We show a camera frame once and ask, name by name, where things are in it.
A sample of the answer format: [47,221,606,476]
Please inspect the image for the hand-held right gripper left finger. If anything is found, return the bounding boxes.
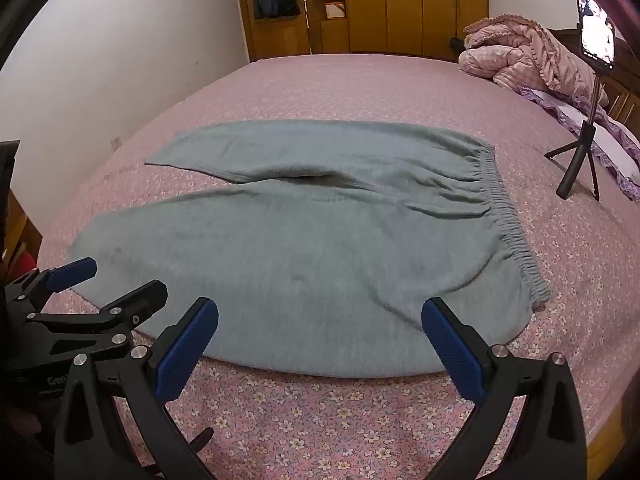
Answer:
[52,297,219,480]

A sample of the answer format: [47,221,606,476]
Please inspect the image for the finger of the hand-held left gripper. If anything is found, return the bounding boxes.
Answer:
[27,280,169,357]
[4,256,98,312]

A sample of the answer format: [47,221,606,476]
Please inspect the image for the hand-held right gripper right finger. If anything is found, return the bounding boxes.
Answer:
[421,297,588,480]

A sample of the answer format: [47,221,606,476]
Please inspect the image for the grey pants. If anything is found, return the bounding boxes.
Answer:
[70,120,552,377]

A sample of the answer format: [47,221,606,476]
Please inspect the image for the pink floral bedsheet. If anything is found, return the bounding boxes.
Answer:
[37,55,640,480]

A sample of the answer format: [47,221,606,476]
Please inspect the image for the black tripod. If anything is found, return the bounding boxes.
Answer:
[544,67,603,202]

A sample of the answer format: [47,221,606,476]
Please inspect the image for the purple ruffled pillow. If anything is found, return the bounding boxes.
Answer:
[517,85,640,199]

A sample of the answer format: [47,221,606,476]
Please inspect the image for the pink quilt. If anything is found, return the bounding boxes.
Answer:
[458,14,611,108]

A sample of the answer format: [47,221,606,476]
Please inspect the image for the wooden headboard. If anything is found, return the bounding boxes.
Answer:
[547,27,640,131]

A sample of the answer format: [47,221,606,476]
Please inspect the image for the wooden wardrobe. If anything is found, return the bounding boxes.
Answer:
[234,0,490,61]

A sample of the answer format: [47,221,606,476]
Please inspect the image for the smartphone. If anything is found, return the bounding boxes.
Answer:
[572,0,617,72]

